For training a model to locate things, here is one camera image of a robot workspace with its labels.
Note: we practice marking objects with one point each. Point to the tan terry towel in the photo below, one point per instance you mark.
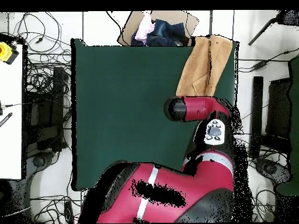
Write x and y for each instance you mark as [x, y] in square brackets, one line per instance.
[198, 70]

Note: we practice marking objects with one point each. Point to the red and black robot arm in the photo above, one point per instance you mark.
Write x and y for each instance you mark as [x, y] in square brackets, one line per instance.
[210, 177]

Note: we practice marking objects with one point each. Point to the dark green table cloth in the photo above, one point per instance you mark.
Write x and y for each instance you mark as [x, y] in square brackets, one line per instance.
[116, 105]

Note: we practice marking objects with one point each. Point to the blue jeans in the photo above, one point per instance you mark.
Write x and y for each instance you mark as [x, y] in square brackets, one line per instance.
[168, 32]

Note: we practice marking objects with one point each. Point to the pale pink garment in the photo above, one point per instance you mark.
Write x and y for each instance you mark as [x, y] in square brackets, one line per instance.
[144, 28]

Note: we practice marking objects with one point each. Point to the cardboard box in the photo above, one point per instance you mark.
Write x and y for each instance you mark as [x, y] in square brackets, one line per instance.
[130, 28]

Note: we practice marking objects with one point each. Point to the black power strip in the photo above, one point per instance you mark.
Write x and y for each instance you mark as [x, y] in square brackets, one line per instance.
[69, 212]

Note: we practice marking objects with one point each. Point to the white desk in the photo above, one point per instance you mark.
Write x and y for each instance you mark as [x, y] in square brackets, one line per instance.
[10, 140]

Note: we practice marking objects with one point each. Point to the black label strip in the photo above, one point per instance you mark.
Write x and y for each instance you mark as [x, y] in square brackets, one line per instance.
[5, 119]

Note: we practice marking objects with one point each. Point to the green cloth covered stand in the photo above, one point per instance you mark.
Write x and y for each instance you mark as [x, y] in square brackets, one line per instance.
[294, 116]

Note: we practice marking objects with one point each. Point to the yellow emergency stop button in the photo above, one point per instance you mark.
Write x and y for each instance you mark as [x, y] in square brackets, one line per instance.
[5, 52]

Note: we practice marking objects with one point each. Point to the black tripod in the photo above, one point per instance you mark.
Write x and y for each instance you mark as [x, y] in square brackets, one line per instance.
[289, 17]

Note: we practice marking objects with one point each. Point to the black metal frame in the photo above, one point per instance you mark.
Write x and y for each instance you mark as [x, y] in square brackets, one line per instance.
[58, 93]
[257, 105]

